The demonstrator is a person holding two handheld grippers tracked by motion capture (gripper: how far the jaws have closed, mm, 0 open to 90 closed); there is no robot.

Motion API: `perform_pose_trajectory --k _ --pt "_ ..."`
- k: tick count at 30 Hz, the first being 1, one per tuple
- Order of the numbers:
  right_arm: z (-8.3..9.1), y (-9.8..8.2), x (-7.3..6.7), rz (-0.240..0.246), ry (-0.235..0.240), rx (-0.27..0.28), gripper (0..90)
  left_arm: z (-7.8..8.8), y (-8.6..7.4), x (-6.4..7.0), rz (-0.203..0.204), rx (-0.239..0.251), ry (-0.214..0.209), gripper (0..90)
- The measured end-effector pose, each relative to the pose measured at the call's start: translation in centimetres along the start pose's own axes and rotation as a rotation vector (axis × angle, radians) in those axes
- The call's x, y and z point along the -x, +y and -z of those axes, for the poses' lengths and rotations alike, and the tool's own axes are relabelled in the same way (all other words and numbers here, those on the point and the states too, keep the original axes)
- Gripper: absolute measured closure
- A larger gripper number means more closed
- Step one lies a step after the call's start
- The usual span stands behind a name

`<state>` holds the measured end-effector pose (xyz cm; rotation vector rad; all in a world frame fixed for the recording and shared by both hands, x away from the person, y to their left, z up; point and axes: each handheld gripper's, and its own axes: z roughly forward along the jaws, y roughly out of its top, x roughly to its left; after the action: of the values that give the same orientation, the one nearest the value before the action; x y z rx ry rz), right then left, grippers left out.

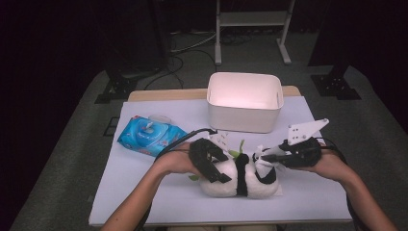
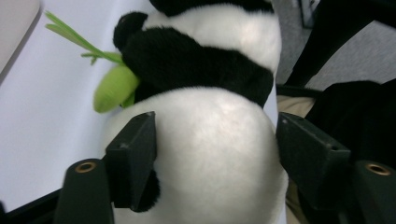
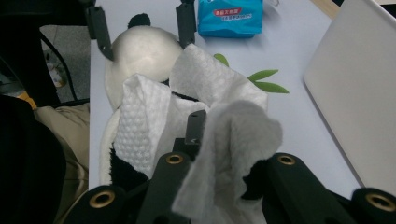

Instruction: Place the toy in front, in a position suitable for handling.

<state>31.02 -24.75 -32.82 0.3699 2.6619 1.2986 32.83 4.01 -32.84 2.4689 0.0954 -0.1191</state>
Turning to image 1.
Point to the white wet wipe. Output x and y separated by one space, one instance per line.
149 125
264 166

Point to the black stand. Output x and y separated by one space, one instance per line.
118 86
335 86

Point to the panda plush toy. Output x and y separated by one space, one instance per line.
221 187

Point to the wooden table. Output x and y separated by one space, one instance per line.
160 95

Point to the white metal stand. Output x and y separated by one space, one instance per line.
250 18

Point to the white storage box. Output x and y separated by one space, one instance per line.
243 118

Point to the person's left hand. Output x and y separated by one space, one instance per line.
174 162

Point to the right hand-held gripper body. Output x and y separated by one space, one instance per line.
304 154

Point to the blue wet wipes packet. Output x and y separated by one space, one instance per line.
166 141

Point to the person's right hand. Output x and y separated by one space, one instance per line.
333 166

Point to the black floor outlet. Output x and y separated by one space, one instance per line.
111 126

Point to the white table cover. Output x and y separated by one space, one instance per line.
304 199

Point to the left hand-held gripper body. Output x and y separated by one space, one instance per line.
202 154

